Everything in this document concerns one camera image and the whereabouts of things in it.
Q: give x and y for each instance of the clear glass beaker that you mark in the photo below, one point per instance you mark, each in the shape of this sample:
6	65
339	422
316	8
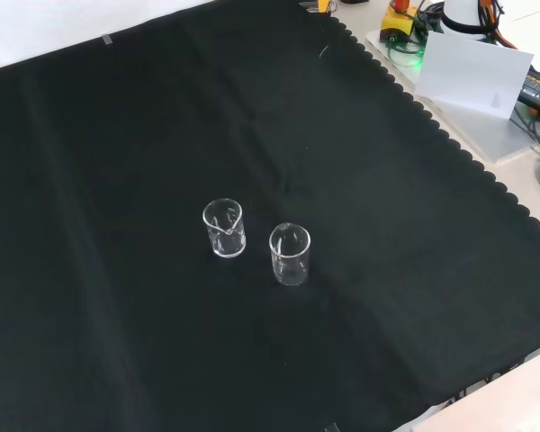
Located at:
225	243
290	270

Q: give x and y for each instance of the black cloth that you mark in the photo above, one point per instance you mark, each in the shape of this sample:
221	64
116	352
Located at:
117	225

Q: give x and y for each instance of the yellow tool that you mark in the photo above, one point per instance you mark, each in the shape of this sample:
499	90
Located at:
325	4

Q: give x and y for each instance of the yellow stop button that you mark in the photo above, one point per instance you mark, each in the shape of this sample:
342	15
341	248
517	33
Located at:
398	20

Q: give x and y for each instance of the grey tape piece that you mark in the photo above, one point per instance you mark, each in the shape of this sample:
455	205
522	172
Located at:
107	40

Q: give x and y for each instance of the pale white board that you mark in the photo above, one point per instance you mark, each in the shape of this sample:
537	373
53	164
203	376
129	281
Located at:
472	72

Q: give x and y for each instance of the grey metal base plate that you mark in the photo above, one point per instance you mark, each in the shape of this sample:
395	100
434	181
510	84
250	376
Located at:
490	139

